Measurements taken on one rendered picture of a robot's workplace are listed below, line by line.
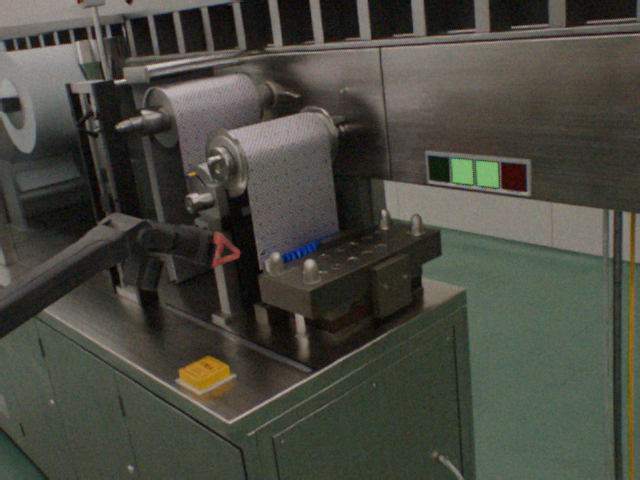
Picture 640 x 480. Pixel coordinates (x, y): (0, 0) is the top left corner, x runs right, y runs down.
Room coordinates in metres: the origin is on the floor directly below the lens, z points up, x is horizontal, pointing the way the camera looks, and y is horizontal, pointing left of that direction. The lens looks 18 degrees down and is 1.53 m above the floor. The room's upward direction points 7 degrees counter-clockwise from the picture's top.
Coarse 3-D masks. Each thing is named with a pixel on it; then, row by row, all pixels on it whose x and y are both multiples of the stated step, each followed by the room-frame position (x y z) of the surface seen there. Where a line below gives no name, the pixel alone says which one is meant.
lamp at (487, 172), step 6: (480, 162) 1.33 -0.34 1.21; (486, 162) 1.32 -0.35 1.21; (492, 162) 1.31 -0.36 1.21; (480, 168) 1.33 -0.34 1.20; (486, 168) 1.32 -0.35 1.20; (492, 168) 1.31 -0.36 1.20; (480, 174) 1.33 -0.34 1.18; (486, 174) 1.32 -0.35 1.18; (492, 174) 1.31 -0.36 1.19; (498, 174) 1.30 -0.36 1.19; (480, 180) 1.33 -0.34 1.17; (486, 180) 1.32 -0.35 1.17; (492, 180) 1.31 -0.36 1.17; (498, 180) 1.30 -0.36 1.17; (492, 186) 1.31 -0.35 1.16; (498, 186) 1.30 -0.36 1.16
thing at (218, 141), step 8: (328, 128) 1.55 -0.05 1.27; (328, 136) 1.54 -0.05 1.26; (216, 144) 1.44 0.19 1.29; (224, 144) 1.42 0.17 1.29; (232, 144) 1.40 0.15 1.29; (208, 152) 1.46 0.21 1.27; (232, 152) 1.40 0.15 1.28; (240, 168) 1.38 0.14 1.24; (240, 176) 1.39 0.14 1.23; (232, 184) 1.41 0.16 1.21
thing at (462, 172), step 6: (456, 162) 1.37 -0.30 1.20; (462, 162) 1.36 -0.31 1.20; (468, 162) 1.35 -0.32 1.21; (456, 168) 1.37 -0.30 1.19; (462, 168) 1.36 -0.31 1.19; (468, 168) 1.35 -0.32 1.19; (456, 174) 1.37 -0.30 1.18; (462, 174) 1.36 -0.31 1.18; (468, 174) 1.35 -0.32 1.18; (456, 180) 1.37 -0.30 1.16; (462, 180) 1.36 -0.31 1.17; (468, 180) 1.35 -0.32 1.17
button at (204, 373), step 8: (200, 360) 1.19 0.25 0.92; (208, 360) 1.18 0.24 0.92; (216, 360) 1.18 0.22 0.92; (184, 368) 1.16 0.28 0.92; (192, 368) 1.16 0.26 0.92; (200, 368) 1.15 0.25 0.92; (208, 368) 1.15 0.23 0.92; (216, 368) 1.15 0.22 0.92; (224, 368) 1.15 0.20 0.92; (184, 376) 1.15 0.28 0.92; (192, 376) 1.13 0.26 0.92; (200, 376) 1.12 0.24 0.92; (208, 376) 1.12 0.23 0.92; (216, 376) 1.13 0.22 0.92; (224, 376) 1.14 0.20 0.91; (192, 384) 1.13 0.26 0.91; (200, 384) 1.11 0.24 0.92; (208, 384) 1.12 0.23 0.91
